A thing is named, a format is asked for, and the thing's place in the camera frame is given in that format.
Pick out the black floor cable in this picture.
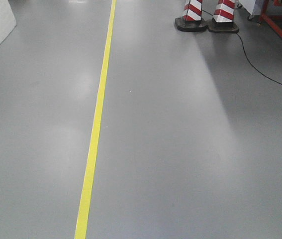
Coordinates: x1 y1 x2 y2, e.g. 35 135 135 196
201 9 282 93

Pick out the red white traffic cone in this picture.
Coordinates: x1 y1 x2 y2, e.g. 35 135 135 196
207 0 239 33
175 0 207 32

